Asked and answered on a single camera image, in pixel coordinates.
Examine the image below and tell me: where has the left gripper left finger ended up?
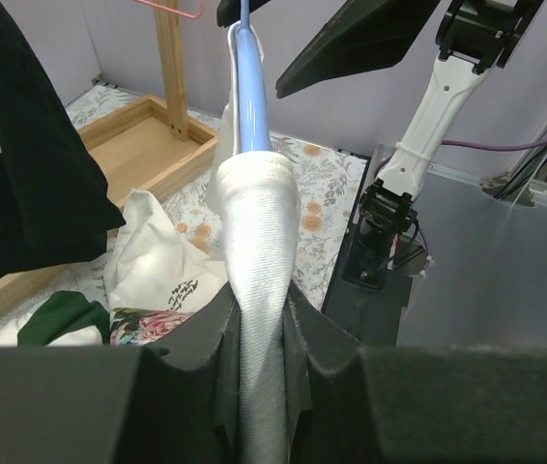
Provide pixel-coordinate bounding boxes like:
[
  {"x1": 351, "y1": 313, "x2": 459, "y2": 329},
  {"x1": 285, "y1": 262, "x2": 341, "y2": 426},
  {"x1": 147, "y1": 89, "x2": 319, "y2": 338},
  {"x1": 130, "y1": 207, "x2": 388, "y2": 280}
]
[{"x1": 0, "y1": 287, "x2": 240, "y2": 463}]

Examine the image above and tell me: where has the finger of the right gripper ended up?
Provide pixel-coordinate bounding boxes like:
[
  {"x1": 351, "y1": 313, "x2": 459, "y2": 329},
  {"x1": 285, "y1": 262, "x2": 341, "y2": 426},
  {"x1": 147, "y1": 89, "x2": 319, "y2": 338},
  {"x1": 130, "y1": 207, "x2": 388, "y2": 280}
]
[{"x1": 216, "y1": 0, "x2": 270, "y2": 26}]

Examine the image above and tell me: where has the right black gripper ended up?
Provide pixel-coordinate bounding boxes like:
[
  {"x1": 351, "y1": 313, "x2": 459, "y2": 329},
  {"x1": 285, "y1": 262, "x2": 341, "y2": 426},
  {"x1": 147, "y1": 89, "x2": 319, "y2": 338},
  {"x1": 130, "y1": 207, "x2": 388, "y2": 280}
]
[{"x1": 275, "y1": 0, "x2": 543, "y2": 99}]

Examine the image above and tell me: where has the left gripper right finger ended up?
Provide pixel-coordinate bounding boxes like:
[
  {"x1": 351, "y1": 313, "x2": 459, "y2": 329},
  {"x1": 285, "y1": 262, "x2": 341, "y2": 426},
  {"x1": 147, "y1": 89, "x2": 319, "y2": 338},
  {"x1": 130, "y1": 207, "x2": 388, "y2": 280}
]
[{"x1": 283, "y1": 285, "x2": 547, "y2": 463}]

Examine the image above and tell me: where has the pink wire hanger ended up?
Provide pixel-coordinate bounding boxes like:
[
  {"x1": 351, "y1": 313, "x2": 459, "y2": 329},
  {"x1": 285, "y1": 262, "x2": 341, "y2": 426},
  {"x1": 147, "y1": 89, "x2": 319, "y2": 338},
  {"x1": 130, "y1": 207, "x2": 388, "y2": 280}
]
[{"x1": 134, "y1": 0, "x2": 205, "y2": 20}]

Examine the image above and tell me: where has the light blue hanger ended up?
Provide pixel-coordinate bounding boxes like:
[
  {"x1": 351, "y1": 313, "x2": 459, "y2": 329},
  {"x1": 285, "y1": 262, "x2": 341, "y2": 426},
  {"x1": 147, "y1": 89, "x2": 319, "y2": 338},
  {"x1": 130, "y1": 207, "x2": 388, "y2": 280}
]
[{"x1": 235, "y1": 0, "x2": 271, "y2": 153}]

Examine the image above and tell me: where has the dark green t shirt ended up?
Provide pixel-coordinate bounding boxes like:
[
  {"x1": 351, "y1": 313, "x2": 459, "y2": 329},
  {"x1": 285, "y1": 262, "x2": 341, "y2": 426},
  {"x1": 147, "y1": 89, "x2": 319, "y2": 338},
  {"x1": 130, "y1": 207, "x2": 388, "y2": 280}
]
[{"x1": 0, "y1": 188, "x2": 230, "y2": 348}]

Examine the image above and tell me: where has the white t shirt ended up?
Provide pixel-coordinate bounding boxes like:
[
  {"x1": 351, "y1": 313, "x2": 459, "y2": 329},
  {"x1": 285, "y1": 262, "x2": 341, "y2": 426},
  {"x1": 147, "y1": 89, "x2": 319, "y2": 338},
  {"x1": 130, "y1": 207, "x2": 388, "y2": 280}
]
[{"x1": 207, "y1": 22, "x2": 300, "y2": 463}]

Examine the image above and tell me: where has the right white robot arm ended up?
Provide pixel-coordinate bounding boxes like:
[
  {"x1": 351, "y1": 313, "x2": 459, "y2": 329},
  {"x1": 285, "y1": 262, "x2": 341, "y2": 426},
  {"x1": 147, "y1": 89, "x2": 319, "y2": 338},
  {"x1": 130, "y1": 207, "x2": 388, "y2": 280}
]
[{"x1": 216, "y1": 1, "x2": 542, "y2": 279}]

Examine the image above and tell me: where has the black t shirt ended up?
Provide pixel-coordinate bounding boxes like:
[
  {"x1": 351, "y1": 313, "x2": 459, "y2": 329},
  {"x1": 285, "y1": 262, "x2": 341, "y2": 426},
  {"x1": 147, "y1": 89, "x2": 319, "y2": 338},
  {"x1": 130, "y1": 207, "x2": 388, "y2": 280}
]
[{"x1": 0, "y1": 2, "x2": 125, "y2": 278}]

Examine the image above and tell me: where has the right wooden clothes rack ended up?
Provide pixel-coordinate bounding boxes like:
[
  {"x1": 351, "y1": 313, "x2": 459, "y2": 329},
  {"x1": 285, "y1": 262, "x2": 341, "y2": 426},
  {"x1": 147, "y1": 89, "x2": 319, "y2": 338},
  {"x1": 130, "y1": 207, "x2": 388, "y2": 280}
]
[{"x1": 0, "y1": 10, "x2": 217, "y2": 318}]

